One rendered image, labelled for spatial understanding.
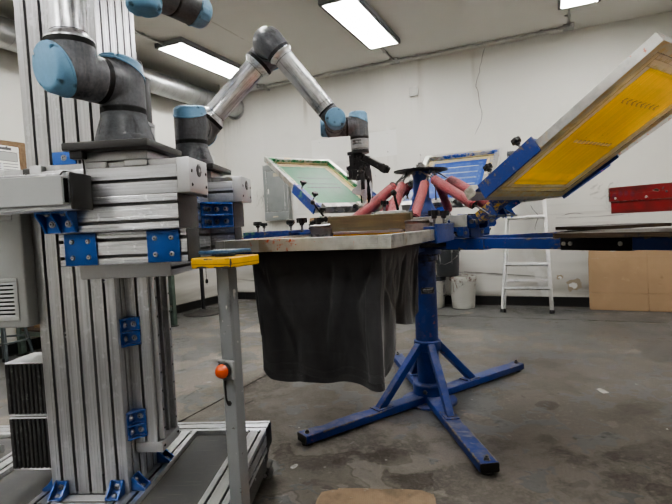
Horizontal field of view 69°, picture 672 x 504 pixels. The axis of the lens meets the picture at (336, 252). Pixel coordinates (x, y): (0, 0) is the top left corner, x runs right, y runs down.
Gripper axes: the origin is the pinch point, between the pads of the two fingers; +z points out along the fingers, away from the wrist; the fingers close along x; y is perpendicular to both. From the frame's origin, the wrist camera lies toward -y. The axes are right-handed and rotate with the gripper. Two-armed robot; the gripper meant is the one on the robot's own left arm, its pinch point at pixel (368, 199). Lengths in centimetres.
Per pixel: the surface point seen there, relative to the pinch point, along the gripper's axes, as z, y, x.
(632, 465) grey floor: 113, -93, -35
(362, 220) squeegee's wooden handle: 8.2, 2.2, 2.0
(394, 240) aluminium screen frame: 15, -28, 59
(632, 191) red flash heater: 4, -92, -3
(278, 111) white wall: -155, 277, -416
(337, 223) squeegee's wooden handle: 8.7, 13.3, 1.9
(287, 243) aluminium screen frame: 14, 3, 61
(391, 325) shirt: 42, -20, 41
